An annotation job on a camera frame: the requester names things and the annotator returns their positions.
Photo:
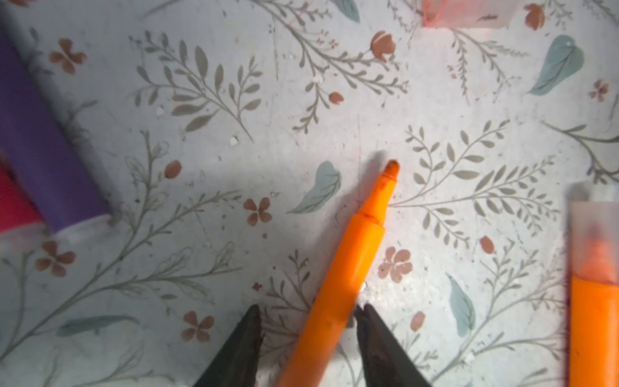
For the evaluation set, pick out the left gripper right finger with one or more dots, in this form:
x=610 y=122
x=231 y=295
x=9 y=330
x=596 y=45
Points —
x=385 y=363

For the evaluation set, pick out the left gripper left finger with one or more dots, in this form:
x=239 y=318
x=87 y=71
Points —
x=236 y=363

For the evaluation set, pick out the orange marker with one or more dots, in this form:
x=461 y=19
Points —
x=593 y=351
x=337 y=296

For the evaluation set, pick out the pink marker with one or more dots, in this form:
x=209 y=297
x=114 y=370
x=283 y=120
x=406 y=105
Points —
x=21 y=223

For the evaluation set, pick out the purple marker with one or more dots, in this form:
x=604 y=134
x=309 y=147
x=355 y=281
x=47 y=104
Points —
x=44 y=162

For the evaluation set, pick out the clear pink pen cap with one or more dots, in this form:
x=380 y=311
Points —
x=594 y=241
x=468 y=13

